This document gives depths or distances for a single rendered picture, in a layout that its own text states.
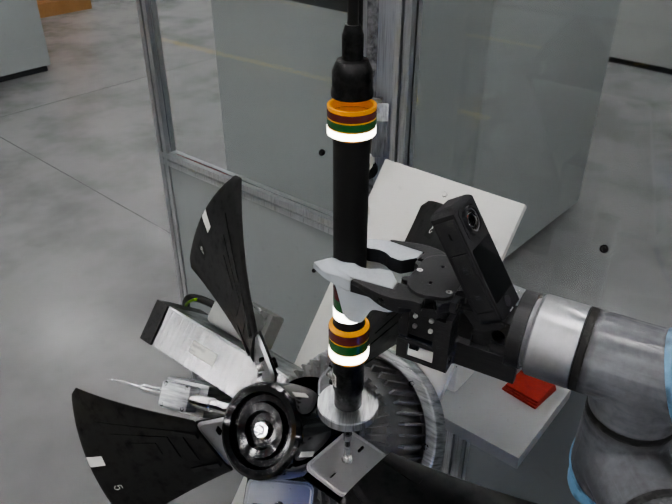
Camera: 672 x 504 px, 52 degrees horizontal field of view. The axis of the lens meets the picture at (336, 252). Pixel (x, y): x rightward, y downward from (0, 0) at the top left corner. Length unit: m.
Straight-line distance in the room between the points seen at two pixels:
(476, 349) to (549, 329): 0.08
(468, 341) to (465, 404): 0.78
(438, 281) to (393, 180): 0.54
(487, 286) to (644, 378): 0.14
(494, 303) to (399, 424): 0.40
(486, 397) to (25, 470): 1.69
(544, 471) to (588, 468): 1.10
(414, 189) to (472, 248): 0.55
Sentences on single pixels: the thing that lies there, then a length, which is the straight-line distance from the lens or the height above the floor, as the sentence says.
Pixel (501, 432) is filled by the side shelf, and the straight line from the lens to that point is 1.39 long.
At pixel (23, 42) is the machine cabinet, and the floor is 0.29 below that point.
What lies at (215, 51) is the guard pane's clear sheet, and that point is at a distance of 1.86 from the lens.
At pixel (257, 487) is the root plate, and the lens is 0.92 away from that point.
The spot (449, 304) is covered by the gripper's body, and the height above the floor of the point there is 1.49.
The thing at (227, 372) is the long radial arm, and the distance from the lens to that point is 1.11.
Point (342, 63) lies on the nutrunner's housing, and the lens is 0.58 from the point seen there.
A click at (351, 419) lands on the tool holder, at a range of 0.78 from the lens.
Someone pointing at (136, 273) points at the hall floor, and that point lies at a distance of 3.44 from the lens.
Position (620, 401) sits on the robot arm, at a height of 1.45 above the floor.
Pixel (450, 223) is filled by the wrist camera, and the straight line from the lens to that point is 0.59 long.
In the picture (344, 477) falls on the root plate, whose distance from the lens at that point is 0.85.
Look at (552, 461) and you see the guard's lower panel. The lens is 1.73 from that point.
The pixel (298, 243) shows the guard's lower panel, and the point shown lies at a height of 0.89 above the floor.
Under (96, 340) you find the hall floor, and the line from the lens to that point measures 3.07.
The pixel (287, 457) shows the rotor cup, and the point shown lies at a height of 1.22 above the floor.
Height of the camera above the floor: 1.85
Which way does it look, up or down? 32 degrees down
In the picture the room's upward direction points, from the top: straight up
